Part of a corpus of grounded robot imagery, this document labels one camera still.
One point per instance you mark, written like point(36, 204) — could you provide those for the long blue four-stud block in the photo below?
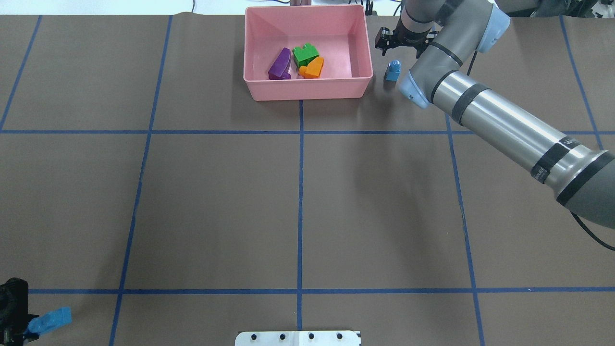
point(49, 322)

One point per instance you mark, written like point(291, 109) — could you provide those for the purple sloped block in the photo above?
point(279, 70)

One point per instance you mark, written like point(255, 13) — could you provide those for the small blue block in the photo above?
point(393, 71)

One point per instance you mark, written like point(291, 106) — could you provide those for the pink plastic box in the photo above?
point(340, 35)

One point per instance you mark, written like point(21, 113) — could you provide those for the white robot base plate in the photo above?
point(299, 338)

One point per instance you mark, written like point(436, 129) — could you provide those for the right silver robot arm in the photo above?
point(445, 34)

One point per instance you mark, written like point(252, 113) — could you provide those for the green two-stud block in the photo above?
point(304, 54)

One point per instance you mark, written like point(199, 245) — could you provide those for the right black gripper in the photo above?
point(406, 39)

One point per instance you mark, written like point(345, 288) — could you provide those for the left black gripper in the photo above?
point(10, 302)

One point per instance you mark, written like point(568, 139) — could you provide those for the orange sloped block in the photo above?
point(313, 69)

